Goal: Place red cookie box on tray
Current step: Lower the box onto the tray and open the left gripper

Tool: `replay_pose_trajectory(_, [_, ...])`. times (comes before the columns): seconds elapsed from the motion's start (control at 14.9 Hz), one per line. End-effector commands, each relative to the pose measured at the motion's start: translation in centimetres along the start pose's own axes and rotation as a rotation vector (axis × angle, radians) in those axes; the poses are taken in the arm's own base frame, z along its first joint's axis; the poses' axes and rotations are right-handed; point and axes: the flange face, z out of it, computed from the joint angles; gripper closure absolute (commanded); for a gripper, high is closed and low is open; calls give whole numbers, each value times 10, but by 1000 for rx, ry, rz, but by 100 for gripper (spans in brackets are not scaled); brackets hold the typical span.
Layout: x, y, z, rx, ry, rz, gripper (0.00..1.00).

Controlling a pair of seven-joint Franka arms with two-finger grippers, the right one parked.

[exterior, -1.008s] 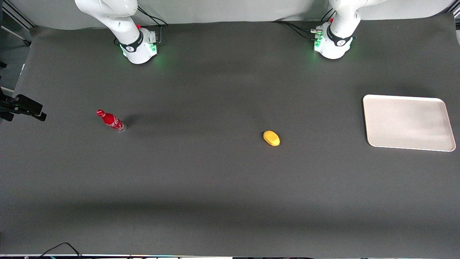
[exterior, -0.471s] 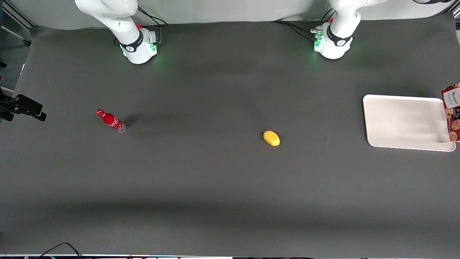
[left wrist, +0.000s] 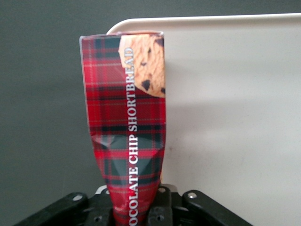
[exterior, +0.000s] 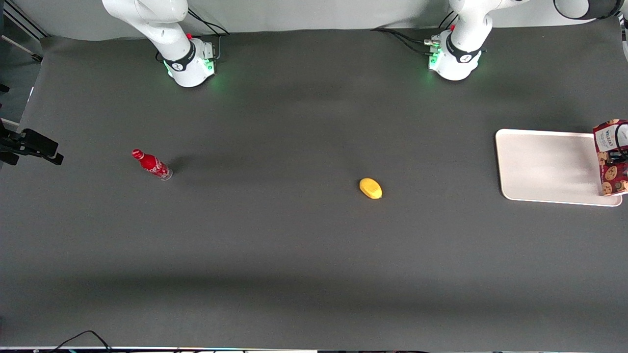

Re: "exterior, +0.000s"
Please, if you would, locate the aluminium frame rail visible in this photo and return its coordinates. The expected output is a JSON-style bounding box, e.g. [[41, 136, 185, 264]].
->
[[0, 0, 51, 64]]

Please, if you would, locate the white rectangular tray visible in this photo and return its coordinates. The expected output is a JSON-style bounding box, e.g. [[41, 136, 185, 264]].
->
[[495, 128, 623, 207]]

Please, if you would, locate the red cookie box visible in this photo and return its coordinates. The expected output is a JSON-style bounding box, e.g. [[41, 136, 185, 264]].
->
[[592, 119, 628, 197]]

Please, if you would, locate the yellow lemon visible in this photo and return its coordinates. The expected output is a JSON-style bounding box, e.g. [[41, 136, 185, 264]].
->
[[359, 177, 383, 200]]

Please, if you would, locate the red cola bottle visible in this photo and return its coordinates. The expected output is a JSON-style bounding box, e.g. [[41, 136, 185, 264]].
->
[[131, 149, 173, 181]]

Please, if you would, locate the black left arm base cable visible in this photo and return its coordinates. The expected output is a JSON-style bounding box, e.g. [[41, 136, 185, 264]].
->
[[370, 12, 459, 55]]

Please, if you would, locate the black arm base cable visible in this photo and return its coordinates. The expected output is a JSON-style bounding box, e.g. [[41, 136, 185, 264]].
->
[[186, 7, 230, 62], [370, 12, 459, 55]]

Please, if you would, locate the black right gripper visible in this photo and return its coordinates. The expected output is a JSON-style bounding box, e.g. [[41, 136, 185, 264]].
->
[[0, 120, 65, 166]]

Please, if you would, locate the thin black cable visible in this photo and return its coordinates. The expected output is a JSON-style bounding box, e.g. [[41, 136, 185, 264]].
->
[[49, 330, 114, 353]]

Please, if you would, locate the black right arm base cable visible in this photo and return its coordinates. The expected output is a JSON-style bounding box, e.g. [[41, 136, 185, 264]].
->
[[186, 7, 230, 62]]

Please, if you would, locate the dark grey table mat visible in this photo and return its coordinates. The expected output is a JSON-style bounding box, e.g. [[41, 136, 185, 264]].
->
[[0, 17, 628, 352]]

